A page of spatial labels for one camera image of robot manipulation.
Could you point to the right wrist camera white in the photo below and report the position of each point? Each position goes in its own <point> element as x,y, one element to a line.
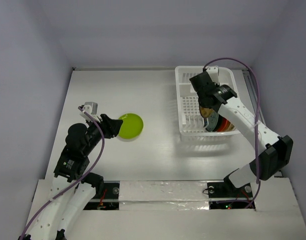
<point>213,71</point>

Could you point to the lime green plate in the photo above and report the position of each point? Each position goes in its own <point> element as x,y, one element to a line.
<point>132,126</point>

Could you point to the silver foil strip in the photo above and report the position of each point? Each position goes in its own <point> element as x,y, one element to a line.
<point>162,196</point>

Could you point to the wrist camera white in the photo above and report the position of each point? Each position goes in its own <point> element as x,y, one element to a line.
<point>89,107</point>
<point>213,71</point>

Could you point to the dark patterned yellow plate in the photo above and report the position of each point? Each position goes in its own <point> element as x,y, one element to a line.
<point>205,112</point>

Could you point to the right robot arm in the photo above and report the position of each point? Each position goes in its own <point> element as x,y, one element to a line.
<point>272,151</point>

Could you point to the orange plate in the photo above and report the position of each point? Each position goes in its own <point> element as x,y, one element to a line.
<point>224,125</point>

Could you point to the beige plate with characters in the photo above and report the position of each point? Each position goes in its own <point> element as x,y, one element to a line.
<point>230,128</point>

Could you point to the black plate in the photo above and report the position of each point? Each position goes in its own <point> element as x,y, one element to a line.
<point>219,123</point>

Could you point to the metal rail right edge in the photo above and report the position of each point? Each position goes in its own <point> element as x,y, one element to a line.
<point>251,88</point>

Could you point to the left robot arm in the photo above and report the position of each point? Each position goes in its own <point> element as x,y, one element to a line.
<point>73,184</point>

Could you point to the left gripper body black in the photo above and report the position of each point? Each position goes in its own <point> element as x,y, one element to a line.
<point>106,129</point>

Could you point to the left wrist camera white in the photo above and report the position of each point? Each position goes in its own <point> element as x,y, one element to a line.
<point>89,107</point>

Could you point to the blue white patterned plate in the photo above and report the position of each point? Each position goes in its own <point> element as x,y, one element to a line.
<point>211,122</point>

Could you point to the white plastic dish rack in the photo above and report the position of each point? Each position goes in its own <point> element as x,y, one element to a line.
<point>191,123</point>

